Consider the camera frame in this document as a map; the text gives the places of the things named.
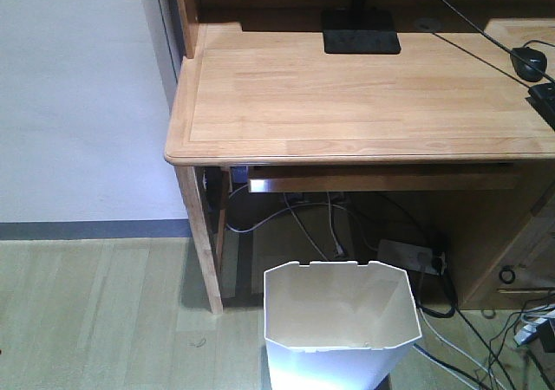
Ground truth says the white plastic trash bin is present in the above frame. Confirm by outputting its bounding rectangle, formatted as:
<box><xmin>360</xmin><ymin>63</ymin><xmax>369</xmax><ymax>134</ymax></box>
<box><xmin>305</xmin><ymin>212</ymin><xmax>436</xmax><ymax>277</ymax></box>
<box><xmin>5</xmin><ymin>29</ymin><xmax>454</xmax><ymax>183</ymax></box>
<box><xmin>264</xmin><ymin>261</ymin><xmax>422</xmax><ymax>389</ymax></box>

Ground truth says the white cable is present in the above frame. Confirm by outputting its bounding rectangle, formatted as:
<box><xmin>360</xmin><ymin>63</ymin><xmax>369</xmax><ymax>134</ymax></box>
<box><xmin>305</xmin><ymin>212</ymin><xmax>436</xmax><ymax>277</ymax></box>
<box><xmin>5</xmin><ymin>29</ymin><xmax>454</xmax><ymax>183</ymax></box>
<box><xmin>225</xmin><ymin>184</ymin><xmax>348</xmax><ymax>261</ymax></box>

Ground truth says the black keyboard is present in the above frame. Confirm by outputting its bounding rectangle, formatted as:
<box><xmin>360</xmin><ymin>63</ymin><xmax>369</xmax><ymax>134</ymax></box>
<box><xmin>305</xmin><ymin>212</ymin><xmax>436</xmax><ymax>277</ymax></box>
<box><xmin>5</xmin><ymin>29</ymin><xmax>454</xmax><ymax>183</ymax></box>
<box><xmin>527</xmin><ymin>82</ymin><xmax>555</xmax><ymax>130</ymax></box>

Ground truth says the black computer mouse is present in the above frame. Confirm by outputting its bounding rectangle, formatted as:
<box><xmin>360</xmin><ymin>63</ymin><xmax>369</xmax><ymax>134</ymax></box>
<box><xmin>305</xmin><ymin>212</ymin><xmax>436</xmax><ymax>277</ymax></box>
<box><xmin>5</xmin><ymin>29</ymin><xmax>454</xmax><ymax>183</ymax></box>
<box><xmin>510</xmin><ymin>47</ymin><xmax>547</xmax><ymax>82</ymax></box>

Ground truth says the black monitor stand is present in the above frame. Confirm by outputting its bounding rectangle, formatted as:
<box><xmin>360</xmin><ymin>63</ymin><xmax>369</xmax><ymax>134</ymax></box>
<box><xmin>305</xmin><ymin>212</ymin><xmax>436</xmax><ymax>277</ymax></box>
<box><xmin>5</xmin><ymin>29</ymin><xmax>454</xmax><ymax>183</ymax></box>
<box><xmin>321</xmin><ymin>0</ymin><xmax>402</xmax><ymax>55</ymax></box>

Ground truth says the white power strip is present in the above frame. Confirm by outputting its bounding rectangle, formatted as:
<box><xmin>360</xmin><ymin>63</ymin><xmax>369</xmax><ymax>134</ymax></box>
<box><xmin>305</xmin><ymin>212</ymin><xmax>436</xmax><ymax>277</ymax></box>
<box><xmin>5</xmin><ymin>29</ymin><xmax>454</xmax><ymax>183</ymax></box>
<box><xmin>377</xmin><ymin>239</ymin><xmax>445</xmax><ymax>276</ymax></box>

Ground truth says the light wooden desk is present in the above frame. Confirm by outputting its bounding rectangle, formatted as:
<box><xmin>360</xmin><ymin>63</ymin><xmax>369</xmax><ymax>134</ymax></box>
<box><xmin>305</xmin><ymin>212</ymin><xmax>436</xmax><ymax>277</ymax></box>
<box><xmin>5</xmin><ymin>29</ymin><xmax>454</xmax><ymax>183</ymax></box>
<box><xmin>165</xmin><ymin>0</ymin><xmax>554</xmax><ymax>314</ymax></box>

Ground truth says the black power cable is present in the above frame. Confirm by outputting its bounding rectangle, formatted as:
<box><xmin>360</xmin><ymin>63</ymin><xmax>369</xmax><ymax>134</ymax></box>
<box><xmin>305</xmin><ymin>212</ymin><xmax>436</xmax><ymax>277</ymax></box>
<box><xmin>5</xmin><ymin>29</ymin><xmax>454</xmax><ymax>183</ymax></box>
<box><xmin>415</xmin><ymin>233</ymin><xmax>458</xmax><ymax>319</ymax></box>

